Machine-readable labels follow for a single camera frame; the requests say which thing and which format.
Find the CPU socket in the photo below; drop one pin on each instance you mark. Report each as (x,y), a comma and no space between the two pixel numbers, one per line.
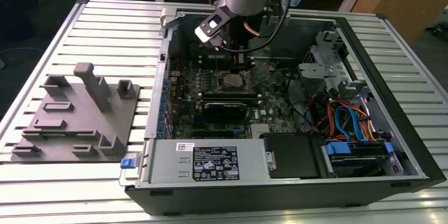
(220,85)

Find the black expansion slot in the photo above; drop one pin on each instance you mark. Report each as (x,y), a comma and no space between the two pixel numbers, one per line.
(210,134)

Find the black plastic bay cover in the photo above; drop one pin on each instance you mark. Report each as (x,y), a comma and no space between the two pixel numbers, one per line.
(294,155)

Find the grey metal drive cage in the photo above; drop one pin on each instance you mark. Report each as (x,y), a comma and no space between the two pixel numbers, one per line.
(311,73)

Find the green motherboard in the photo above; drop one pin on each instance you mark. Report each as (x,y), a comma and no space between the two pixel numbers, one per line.
(276,100)

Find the black graphics card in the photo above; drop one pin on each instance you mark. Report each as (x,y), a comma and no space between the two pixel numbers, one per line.
(224,111)

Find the silver chipset heat sink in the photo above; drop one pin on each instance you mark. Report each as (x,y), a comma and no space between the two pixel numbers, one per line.
(260,128)

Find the hard disk blue carrier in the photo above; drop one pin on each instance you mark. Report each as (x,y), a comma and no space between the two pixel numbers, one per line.
(338,148)

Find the grey power supply unit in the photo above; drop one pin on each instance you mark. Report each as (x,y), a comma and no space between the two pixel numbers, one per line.
(168,161)

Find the grey parts rack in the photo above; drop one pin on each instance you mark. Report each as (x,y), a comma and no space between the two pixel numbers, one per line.
(87,119)

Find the blue case latch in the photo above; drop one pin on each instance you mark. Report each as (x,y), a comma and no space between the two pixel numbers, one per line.
(127,163)

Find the white wheeled stand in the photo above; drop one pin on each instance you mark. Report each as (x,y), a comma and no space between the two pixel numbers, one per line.
(442,26)

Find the black open PC case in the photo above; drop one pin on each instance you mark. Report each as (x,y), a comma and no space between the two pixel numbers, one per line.
(244,200)

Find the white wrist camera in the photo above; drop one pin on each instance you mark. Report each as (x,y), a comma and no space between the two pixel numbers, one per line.
(210,26)

